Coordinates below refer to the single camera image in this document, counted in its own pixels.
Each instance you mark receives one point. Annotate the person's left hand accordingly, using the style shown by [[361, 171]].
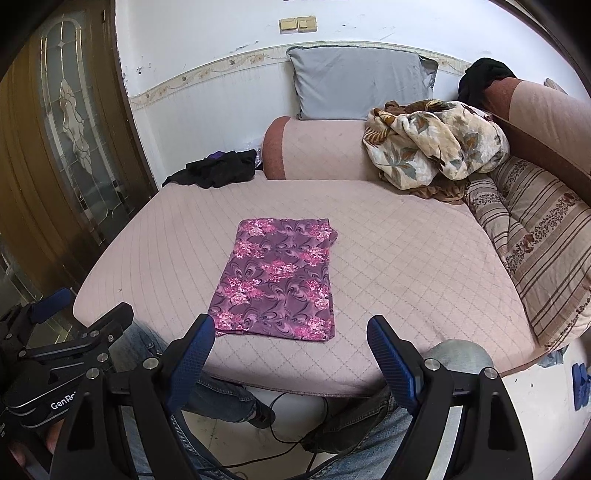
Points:
[[53, 436]]

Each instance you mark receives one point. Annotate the grey pillow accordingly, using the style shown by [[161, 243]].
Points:
[[360, 83]]

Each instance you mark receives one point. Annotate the purple floral cloth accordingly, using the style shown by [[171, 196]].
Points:
[[277, 286]]

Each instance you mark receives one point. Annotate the blue cloth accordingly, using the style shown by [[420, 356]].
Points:
[[554, 357]]

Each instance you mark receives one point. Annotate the pink bolster with brown end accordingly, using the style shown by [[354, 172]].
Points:
[[545, 120], [314, 147]]

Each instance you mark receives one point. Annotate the striped floral pillow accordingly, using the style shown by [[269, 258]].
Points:
[[540, 240]]

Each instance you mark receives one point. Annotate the blue slippers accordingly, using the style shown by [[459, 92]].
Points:
[[581, 383]]

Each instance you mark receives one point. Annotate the wooden door with glass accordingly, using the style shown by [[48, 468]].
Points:
[[27, 161]]

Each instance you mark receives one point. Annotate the pink quilted bed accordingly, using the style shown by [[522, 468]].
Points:
[[392, 277]]

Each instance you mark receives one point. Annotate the person's right leg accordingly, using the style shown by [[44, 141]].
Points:
[[364, 424]]

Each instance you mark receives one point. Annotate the small purple garment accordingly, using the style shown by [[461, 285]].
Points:
[[216, 155]]

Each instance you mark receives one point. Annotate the cream floral blanket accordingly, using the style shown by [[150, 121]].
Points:
[[434, 138]]

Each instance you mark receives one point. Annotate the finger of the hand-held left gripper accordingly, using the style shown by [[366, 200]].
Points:
[[51, 304], [111, 318]]

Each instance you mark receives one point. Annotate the black clothes pile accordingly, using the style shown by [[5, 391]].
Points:
[[217, 170]]

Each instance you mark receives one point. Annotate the person's left leg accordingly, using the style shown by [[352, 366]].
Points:
[[217, 392]]

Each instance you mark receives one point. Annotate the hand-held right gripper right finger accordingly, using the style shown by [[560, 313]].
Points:
[[392, 364]]

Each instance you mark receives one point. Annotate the black garment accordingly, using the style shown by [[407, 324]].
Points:
[[485, 78]]

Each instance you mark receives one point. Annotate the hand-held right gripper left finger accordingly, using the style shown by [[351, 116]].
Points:
[[194, 364]]

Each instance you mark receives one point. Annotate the beige wall switch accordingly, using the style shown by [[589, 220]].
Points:
[[288, 25], [307, 23]]

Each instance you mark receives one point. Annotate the person's leg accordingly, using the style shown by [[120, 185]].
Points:
[[364, 424], [217, 392]]

